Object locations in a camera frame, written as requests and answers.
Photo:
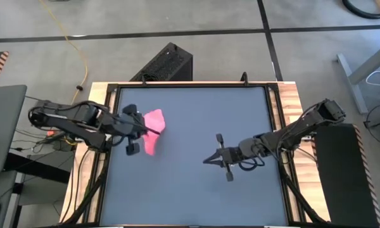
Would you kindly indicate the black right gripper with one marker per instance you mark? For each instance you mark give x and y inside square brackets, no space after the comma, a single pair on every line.
[232,155]

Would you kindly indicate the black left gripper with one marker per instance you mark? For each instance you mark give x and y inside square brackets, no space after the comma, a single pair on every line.
[128,126]

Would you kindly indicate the pink towel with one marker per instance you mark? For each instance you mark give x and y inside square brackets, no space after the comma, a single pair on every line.
[155,120]

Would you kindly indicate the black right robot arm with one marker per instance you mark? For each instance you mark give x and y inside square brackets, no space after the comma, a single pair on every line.
[291,133]

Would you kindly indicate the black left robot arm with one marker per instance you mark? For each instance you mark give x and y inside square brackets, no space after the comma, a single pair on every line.
[82,122]

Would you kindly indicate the grey-blue table mat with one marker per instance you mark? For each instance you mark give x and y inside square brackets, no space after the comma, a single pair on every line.
[209,111]

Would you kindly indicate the black perforated computer tower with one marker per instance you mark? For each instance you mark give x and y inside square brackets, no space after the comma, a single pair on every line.
[168,63]

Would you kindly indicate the orange plug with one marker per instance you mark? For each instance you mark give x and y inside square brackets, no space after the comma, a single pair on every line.
[50,133]

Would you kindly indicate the black stand base bar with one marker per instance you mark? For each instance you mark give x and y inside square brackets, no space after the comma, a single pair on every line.
[35,168]

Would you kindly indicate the black panel with striped edge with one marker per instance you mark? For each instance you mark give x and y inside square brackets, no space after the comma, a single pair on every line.
[342,177]

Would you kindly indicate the grey laptop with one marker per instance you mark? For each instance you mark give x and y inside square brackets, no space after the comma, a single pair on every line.
[3,126]

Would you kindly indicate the grey desk leg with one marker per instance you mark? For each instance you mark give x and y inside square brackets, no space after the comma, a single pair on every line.
[373,61]

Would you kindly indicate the black metal table frame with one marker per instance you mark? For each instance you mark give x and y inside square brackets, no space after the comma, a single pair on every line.
[209,85]

